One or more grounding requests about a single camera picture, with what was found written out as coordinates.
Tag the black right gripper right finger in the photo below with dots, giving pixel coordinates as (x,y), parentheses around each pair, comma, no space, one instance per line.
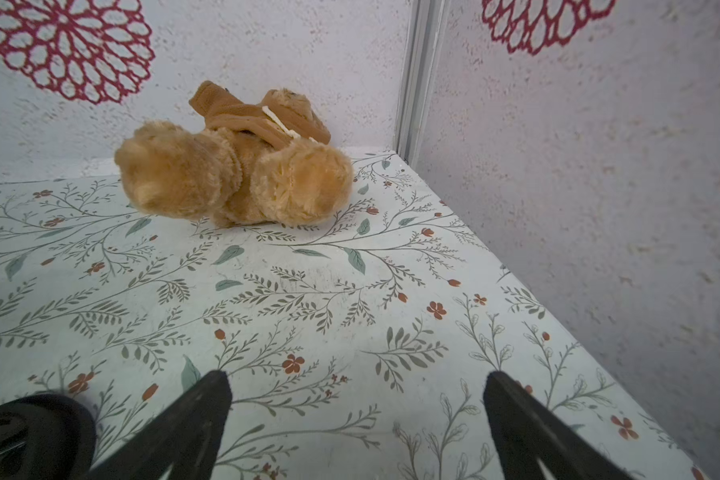
(530,440)

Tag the black plastic cup lid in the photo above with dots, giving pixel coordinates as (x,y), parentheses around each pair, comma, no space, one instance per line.
(45,436)

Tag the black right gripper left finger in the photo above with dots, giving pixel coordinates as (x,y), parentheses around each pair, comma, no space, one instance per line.
(182,442)

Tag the brown teddy bear plush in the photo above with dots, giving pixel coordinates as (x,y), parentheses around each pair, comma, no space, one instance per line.
(252,163)

